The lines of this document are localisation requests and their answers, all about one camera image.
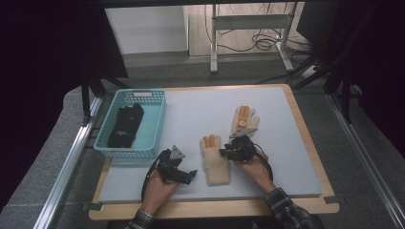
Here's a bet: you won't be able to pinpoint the teal plastic basket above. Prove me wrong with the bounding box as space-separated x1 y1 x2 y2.
93 88 167 159

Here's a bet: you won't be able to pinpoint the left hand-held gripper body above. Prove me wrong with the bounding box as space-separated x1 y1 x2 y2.
157 145 187 185

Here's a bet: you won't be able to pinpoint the black floor cables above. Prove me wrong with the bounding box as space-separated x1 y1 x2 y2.
203 3 314 56

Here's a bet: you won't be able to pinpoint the hand-held gripper black cable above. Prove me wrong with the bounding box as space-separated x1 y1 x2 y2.
252 142 275 183
140 150 168 202

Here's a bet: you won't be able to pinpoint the left hand-held gripper black cable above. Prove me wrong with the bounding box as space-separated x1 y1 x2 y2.
140 150 168 202

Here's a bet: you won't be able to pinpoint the dark curtain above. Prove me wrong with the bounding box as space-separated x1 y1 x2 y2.
348 0 405 157
0 0 129 212

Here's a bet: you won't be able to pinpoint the person's left hand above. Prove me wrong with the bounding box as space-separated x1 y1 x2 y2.
140 173 180 217

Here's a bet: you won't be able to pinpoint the cream glove with orange print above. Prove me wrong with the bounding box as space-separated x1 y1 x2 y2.
230 105 261 138

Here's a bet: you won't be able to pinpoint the white power strip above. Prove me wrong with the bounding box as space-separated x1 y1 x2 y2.
300 64 320 79

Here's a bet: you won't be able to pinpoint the cream glove with orange fingertips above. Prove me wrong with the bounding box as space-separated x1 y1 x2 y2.
199 134 231 187

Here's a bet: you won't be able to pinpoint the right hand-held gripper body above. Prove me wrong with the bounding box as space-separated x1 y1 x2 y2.
225 127 259 162

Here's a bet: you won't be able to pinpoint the white foam mat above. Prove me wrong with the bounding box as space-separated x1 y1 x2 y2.
98 86 323 204

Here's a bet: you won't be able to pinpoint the white metal stand frame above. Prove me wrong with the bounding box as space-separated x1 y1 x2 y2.
209 3 296 74

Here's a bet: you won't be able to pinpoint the black metal stand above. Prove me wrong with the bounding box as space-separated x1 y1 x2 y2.
291 6 378 126
80 73 130 126

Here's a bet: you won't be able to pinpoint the right hand-held gripper black cable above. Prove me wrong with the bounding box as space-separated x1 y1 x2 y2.
252 142 275 183

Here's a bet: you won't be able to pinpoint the plain black glove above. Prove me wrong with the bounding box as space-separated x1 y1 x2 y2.
107 106 128 149

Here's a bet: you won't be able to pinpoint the person's right hand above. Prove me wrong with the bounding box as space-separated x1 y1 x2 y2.
233 151 278 196

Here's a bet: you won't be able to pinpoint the aluminium rail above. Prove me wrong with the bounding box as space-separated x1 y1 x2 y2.
32 96 103 229
327 93 405 229

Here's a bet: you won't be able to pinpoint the black glove with emblem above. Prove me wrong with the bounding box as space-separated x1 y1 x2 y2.
108 102 145 149

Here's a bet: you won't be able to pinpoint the white cabinet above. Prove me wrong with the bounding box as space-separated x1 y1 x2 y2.
104 6 190 55

